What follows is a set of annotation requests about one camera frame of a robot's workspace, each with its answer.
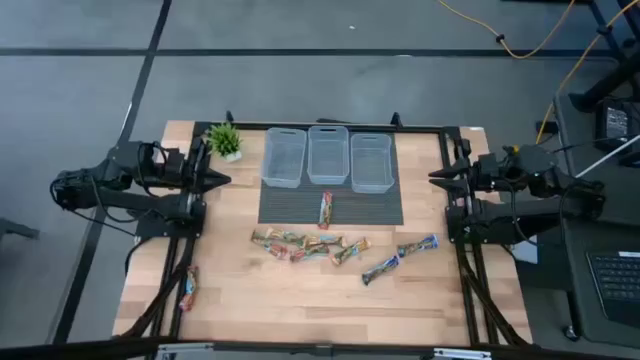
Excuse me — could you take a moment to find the grey woven placemat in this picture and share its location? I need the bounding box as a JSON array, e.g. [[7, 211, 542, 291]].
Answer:
[[257, 130, 405, 226]]

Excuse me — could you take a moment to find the black chair leg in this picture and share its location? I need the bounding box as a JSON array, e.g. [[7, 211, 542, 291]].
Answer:
[[0, 217, 40, 242]]

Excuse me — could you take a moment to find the blue granola bar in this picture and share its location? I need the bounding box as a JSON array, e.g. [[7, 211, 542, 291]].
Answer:
[[397, 234, 440, 259], [361, 254, 401, 287]]

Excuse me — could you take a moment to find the white cable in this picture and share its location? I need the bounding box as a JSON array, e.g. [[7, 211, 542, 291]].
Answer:
[[574, 133, 640, 179]]

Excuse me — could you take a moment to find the black tripod stand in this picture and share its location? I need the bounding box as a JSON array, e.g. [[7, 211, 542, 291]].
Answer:
[[569, 0, 640, 114]]

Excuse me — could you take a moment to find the black side table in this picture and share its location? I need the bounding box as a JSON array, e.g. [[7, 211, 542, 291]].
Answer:
[[552, 92, 640, 349]]

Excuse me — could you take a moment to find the white paper sheet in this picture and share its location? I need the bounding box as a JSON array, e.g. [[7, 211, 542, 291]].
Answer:
[[512, 234, 540, 265]]

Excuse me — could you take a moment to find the black aluminium table frame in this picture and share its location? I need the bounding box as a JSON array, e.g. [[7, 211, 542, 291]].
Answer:
[[113, 110, 534, 351]]

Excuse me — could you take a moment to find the pile of colourful snack bars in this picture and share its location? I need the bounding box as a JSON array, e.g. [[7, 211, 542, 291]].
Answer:
[[250, 230, 291, 261]]

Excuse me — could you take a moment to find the black crossbar with silver brackets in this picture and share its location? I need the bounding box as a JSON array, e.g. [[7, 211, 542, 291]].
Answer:
[[0, 337, 640, 360]]

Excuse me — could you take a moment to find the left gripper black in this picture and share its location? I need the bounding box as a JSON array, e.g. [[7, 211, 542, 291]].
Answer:
[[172, 137, 232, 196]]

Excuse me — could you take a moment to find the green plant in white pot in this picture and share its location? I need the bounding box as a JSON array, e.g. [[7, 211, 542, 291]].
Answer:
[[204, 121, 245, 164]]

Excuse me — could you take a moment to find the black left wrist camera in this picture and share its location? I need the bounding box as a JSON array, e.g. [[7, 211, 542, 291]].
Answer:
[[164, 147, 187, 176]]

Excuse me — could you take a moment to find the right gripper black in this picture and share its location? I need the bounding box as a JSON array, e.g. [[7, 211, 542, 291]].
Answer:
[[428, 149, 501, 211]]

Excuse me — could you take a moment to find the yellow extension cable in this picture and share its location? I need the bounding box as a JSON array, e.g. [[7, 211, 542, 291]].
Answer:
[[534, 0, 640, 146], [437, 0, 579, 60]]

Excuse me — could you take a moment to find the black power adapter brick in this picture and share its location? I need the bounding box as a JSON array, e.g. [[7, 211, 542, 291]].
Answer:
[[594, 97, 640, 154]]

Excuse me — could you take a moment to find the clear plastic bin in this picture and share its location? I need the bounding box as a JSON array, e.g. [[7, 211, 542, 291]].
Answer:
[[260, 127, 308, 190], [306, 124, 351, 186], [349, 132, 396, 195]]

